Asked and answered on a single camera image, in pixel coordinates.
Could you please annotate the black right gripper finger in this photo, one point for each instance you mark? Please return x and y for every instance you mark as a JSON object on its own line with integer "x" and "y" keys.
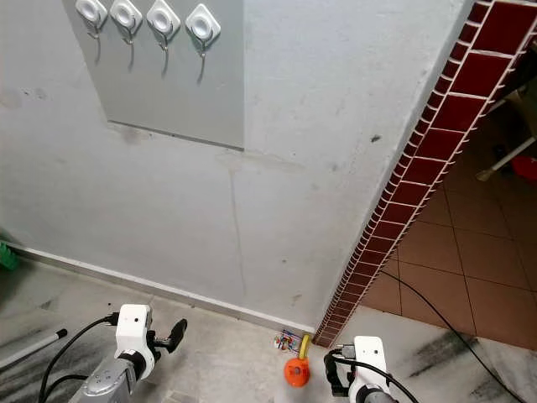
{"x": 336, "y": 376}

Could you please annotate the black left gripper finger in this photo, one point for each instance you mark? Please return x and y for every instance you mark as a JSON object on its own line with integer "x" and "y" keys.
{"x": 179, "y": 334}

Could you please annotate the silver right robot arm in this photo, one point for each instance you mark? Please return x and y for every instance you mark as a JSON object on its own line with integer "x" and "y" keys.
{"x": 371, "y": 395}

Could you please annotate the key bunch with orange fob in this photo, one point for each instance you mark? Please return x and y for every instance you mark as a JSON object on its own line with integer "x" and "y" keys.
{"x": 295, "y": 372}

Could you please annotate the grey pipe with black tip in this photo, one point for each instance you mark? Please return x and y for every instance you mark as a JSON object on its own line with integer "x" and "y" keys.
{"x": 29, "y": 347}

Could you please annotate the green plastic stool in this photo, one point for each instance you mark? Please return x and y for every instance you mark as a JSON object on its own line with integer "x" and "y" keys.
{"x": 7, "y": 254}

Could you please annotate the pale broom stick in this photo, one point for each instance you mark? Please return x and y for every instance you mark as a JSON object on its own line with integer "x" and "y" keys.
{"x": 499, "y": 164}

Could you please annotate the red plastic container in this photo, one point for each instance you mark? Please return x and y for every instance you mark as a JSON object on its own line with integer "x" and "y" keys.
{"x": 527, "y": 168}

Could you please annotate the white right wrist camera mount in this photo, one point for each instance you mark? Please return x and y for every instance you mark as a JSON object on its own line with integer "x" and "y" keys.
{"x": 371, "y": 357}

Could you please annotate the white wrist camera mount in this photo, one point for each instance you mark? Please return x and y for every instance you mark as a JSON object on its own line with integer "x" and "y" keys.
{"x": 134, "y": 332}
{"x": 371, "y": 357}

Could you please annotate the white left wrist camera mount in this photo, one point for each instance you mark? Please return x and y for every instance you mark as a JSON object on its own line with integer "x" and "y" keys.
{"x": 134, "y": 332}

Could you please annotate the grey wall panel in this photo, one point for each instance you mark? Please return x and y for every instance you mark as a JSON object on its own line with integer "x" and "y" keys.
{"x": 176, "y": 96}

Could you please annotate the white adhesive wall hook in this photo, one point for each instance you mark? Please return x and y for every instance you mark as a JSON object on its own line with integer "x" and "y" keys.
{"x": 202, "y": 25}
{"x": 164, "y": 17}
{"x": 126, "y": 13}
{"x": 91, "y": 10}

